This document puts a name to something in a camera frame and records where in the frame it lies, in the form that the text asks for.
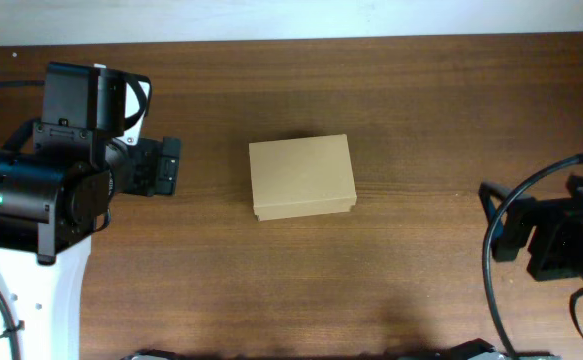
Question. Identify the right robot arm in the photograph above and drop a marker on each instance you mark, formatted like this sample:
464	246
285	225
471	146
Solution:
575	189

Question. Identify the brown cardboard box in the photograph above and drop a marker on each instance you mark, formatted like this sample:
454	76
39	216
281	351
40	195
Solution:
302	177

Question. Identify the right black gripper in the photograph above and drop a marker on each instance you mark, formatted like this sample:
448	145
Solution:
535	242

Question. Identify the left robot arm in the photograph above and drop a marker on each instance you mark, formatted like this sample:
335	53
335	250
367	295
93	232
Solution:
58	175

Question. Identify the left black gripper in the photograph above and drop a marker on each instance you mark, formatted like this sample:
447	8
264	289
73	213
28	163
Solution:
168	166

